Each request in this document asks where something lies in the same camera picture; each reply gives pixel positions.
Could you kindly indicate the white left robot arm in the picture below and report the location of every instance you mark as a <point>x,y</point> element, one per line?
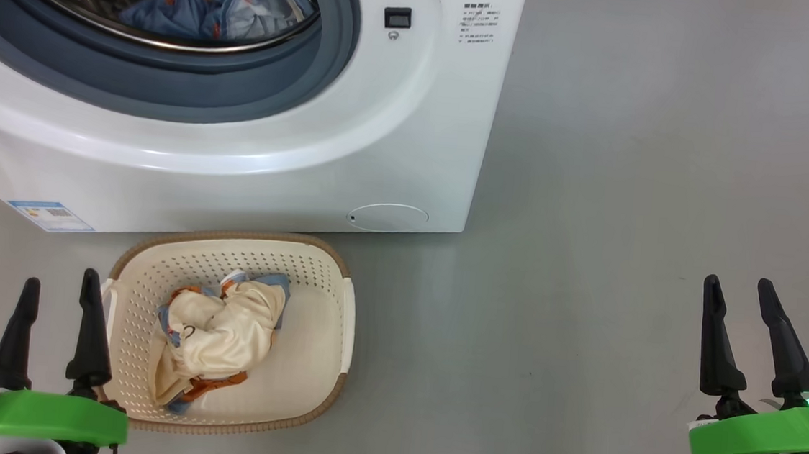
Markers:
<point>19,448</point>

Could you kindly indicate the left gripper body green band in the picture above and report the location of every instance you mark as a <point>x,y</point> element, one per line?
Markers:
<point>43,416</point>

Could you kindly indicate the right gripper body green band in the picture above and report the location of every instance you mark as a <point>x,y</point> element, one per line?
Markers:
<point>756,435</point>

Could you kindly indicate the blue cartoon print garment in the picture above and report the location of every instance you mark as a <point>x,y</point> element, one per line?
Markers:
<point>198,1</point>

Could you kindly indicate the cream perforated laundry basket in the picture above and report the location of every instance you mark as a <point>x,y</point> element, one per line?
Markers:
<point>307,364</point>

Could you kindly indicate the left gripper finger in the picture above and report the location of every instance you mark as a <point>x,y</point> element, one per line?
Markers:
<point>89,354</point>
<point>16,348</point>

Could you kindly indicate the bundle of clothes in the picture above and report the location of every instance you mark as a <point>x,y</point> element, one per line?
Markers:
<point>223,335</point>

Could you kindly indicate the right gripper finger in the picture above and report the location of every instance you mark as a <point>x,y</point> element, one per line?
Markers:
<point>719,360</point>
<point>787,358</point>

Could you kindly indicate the white front-load washing machine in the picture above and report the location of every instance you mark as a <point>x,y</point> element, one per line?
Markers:
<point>236,163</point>

